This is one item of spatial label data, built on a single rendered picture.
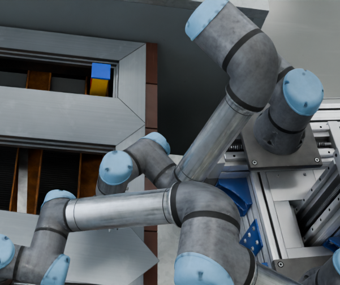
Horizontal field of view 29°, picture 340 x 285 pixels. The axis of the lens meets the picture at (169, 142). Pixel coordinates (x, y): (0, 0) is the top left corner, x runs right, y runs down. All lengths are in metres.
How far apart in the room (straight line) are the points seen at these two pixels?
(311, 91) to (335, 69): 1.90
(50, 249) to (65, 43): 0.95
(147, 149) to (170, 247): 0.54
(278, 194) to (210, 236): 0.72
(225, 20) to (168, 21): 0.86
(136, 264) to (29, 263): 0.47
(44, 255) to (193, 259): 0.37
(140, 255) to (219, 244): 0.64
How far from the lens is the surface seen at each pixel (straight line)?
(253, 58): 1.36
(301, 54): 3.65
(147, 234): 1.92
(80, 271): 1.82
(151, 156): 1.61
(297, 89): 1.75
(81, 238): 1.86
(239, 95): 1.39
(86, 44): 2.24
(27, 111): 2.06
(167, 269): 2.05
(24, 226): 1.87
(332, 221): 1.79
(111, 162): 1.56
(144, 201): 1.38
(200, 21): 1.41
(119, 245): 1.86
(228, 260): 1.25
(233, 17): 1.40
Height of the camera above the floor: 2.55
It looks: 56 degrees down
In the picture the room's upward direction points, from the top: 19 degrees clockwise
